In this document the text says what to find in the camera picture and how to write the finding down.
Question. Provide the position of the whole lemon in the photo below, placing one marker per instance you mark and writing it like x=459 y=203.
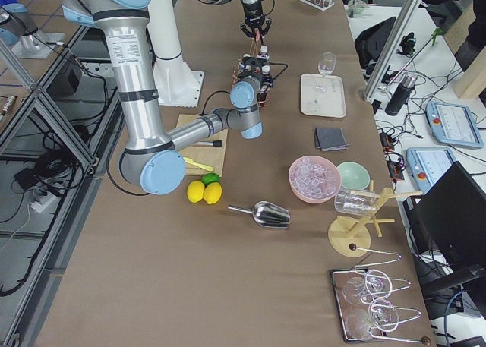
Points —
x=195 y=191
x=212 y=193

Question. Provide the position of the hanging wine glass upper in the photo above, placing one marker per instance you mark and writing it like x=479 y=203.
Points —
x=367 y=287

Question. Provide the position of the teach pendant upper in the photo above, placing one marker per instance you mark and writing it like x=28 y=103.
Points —
x=453 y=124

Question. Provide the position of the whole lemon right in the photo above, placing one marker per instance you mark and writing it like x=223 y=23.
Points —
x=212 y=193

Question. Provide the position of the wooden cup tree stand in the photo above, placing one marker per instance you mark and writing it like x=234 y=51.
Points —
x=349 y=235

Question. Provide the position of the cream rabbit tray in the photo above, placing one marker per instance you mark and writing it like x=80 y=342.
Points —
x=322 y=96

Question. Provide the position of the grey folded cloth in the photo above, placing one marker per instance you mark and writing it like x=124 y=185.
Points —
x=329 y=139

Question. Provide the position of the wooden cutting board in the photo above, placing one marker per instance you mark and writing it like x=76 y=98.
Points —
x=211 y=156

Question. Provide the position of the pink bowl of ice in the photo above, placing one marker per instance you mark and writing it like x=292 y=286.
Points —
x=314 y=179

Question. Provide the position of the metal ice scoop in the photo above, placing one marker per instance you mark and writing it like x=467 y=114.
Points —
x=267 y=214

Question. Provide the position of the green lime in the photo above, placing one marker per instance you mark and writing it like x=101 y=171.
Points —
x=209 y=178

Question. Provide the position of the steel muddler black tip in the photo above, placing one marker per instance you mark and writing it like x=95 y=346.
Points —
x=212 y=143

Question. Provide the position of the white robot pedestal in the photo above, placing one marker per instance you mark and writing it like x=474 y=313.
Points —
x=176 y=83

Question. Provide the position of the copper wire bottle basket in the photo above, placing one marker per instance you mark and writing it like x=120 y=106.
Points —
x=254 y=52

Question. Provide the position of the hanging wine glass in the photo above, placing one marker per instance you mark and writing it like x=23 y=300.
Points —
x=367 y=287
x=372 y=323

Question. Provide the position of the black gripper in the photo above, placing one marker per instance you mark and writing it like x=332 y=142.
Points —
x=263 y=89
x=254 y=11

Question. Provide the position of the wire glass rack tray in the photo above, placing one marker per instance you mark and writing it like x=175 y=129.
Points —
x=338 y=279

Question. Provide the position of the black thermos bottle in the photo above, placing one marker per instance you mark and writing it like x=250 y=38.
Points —
x=401 y=95

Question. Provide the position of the teach pendant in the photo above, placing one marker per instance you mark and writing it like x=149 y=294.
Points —
x=453 y=124
x=428 y=164

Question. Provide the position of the tea bottle under handle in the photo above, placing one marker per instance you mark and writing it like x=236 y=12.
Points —
x=264 y=52

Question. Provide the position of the black monitor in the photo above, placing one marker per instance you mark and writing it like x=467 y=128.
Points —
x=453 y=214

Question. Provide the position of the green empty bowl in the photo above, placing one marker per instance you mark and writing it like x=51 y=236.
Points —
x=353 y=175

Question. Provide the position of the aluminium frame post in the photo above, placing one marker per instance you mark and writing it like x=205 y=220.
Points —
x=404 y=18

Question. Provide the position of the clear wine glass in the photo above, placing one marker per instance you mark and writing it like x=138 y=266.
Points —
x=326 y=66

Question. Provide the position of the hanging wine glass lower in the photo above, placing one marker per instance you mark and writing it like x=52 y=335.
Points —
x=372 y=323

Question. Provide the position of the yellow plastic knife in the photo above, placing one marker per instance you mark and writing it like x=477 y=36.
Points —
x=198 y=164

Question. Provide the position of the teach pendant lower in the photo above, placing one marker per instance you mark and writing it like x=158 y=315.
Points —
x=428 y=164

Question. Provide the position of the whole lemon left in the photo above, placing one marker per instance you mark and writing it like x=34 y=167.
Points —
x=195 y=191

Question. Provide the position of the black laptop bag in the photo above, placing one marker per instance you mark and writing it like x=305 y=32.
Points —
x=370 y=43

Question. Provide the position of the tea bottle near tray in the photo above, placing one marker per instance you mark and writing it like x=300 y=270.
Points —
x=265 y=71

